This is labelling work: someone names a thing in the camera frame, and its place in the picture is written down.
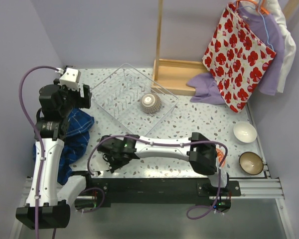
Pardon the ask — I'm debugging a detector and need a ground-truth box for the plain white bowl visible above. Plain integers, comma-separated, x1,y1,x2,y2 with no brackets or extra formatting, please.
233,122,257,143

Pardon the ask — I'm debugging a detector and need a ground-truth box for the blue clothes hanger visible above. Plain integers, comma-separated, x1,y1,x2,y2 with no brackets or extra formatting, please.
256,0,275,51

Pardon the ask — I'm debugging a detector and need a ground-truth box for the red poppy print tote bag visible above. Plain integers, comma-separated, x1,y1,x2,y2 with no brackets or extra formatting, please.
202,2,276,113

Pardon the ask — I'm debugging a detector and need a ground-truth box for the blue plaid cloth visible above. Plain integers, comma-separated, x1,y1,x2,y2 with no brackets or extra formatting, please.
32,107,95,186

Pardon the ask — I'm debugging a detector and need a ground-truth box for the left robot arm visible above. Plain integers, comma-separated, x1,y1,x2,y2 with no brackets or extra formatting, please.
15,84,93,231

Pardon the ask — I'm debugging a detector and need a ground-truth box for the dark brown glazed bowl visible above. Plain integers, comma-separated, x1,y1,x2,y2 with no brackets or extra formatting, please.
239,152,264,175

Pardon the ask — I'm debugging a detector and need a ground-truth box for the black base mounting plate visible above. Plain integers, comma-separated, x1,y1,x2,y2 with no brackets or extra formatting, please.
64,177,241,214

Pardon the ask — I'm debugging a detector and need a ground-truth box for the aluminium rail frame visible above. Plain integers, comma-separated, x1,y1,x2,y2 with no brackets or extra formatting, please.
8,175,296,239

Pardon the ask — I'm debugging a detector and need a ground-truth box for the wooden clothes stand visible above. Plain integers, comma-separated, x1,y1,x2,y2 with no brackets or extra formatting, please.
151,0,207,96

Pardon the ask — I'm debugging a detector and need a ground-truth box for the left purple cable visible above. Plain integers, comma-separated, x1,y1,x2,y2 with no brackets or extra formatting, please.
19,65,65,239

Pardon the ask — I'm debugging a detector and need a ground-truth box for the white garment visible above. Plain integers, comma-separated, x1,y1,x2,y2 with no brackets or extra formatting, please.
266,0,297,93

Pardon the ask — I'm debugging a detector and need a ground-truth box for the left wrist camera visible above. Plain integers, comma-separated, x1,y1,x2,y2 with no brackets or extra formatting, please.
59,67,81,91

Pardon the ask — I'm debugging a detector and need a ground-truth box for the orange floral pattern bowl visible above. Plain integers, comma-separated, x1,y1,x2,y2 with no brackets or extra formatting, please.
216,148,226,167

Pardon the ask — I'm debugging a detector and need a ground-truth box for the purple cable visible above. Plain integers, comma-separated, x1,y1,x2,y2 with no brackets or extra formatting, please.
86,134,229,220
19,65,65,239

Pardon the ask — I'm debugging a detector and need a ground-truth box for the white wire dish rack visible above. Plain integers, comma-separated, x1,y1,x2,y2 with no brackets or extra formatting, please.
91,63,178,136

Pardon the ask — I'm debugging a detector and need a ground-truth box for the brown lattice pattern bowl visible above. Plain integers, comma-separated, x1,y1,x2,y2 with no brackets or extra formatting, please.
141,93,162,114

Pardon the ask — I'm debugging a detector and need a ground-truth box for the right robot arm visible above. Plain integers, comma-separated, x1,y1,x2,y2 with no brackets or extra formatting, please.
96,132,230,196

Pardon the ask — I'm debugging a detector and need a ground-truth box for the purple t-shirt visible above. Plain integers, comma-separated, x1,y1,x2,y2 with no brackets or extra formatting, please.
186,4,286,104

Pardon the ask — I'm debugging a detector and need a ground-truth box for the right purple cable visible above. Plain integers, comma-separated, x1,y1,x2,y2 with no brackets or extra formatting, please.
86,134,229,220

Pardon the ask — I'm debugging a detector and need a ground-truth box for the orange clothes hanger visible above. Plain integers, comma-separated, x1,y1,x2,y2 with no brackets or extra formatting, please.
236,0,270,14

